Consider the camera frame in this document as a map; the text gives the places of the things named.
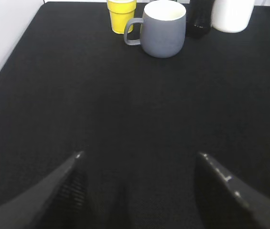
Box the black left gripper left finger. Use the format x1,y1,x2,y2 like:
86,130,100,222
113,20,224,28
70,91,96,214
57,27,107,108
0,151,87,229

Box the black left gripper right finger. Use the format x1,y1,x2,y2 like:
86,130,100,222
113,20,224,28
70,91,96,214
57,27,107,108
195,152,270,229

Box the grey ceramic mug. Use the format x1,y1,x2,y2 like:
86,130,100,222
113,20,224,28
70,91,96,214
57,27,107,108
124,0,186,58

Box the yellow paper cup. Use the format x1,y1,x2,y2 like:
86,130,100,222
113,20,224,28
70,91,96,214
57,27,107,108
107,0,137,34

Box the white ceramic mug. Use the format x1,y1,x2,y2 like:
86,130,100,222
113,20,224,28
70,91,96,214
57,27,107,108
211,0,255,33

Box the cola bottle red label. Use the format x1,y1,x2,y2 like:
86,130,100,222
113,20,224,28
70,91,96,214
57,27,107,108
186,0,215,39

